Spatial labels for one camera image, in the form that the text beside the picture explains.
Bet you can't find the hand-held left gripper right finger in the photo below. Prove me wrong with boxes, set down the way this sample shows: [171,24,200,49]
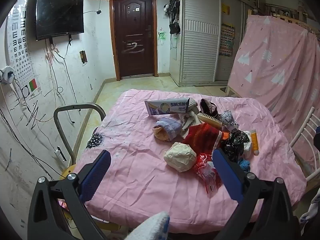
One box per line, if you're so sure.
[212,148,300,240]

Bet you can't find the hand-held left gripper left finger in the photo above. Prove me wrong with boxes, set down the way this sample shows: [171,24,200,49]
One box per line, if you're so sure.
[27,150,118,240]

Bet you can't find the red plastic wrapper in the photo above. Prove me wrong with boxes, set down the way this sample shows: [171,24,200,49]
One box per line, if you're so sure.
[192,153,223,195]

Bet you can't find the black plastic bag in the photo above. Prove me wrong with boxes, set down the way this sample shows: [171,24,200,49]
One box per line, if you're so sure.
[221,129,251,163]

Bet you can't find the red cloth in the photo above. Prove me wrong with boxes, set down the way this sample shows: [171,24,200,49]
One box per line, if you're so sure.
[182,122,224,157]

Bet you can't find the orange tube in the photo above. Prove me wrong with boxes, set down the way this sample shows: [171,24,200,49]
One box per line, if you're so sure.
[250,129,260,155]

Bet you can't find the cream sock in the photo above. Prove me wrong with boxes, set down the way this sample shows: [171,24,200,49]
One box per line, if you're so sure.
[164,142,197,173]

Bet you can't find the white dotted cloth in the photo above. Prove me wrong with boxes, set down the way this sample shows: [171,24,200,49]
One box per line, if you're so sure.
[220,110,239,132]

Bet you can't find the dark maroon sock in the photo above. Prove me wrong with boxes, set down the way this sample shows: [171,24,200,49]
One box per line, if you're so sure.
[199,99,222,120]

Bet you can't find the blue knit piece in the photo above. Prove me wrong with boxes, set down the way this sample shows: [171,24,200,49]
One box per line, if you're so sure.
[237,159,251,173]

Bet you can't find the pink table cloth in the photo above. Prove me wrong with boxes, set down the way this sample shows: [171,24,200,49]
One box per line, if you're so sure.
[75,89,307,227]

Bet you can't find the wooden brush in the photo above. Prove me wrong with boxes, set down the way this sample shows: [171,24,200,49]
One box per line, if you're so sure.
[197,112,223,130]

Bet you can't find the grey metal chair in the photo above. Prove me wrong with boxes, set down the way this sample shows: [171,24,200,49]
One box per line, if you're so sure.
[53,103,107,180]

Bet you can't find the beige striped knit sock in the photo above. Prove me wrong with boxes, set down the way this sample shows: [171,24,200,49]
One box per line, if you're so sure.
[181,99,202,139]

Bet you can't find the white knit cloth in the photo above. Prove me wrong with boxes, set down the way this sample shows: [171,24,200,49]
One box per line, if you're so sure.
[124,211,170,240]

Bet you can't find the purple fuzzy sock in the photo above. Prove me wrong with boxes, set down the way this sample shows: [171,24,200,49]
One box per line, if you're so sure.
[152,119,182,142]

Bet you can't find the blue white cloth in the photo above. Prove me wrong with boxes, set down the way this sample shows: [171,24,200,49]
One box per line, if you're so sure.
[300,200,320,228]

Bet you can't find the white metal chair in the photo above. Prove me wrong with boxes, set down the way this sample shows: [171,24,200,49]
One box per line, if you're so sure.
[289,106,320,183]

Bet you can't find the white blue toothpaste tube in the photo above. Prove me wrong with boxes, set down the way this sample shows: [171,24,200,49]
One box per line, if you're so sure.
[144,97,190,117]

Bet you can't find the pink tree print curtain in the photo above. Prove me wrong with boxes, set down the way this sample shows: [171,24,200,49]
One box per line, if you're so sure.
[229,15,320,155]

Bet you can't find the colour grid poster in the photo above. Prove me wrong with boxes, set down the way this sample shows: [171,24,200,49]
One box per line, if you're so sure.
[219,24,236,57]

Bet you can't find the white louvred wardrobe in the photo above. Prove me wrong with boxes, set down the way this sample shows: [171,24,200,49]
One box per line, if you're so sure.
[179,0,267,87]

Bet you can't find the dark red door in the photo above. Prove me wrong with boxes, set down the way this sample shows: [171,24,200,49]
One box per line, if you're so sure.
[109,0,158,80]

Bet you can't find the eye chart poster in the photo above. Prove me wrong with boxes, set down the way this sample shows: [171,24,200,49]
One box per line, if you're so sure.
[6,4,42,98]

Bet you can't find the black hanging bags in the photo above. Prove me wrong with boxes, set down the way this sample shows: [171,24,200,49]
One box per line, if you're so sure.
[168,0,181,35]

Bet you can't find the white wall socket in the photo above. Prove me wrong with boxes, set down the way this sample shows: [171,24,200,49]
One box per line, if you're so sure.
[54,146,67,162]

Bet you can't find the black wall cable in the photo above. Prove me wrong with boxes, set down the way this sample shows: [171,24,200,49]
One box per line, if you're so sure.
[45,40,78,124]

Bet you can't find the white wall adapter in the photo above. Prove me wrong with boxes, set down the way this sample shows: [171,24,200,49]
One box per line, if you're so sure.
[0,65,15,85]

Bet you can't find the black wall television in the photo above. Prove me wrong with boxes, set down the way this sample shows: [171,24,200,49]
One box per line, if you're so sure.
[35,0,85,41]

